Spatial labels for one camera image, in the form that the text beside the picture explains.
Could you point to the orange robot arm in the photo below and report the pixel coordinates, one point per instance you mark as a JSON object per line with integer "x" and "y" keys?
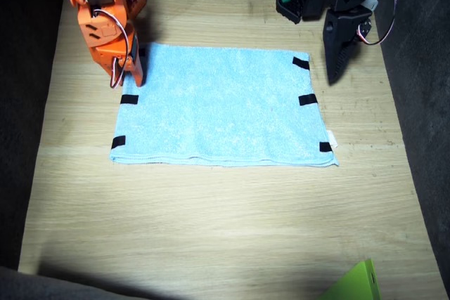
{"x": 105, "y": 19}

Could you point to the dark grey foam panel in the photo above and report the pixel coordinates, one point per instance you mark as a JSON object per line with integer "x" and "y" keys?
{"x": 429, "y": 103}
{"x": 17, "y": 103}
{"x": 35, "y": 286}

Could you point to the white connector box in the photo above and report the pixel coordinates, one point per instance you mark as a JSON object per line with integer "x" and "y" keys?
{"x": 371, "y": 2}

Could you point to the light blue towel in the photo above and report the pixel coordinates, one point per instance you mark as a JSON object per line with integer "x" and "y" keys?
{"x": 218, "y": 110}

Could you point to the lime green plastic wedge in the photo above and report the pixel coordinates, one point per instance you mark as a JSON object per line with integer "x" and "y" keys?
{"x": 358, "y": 282}

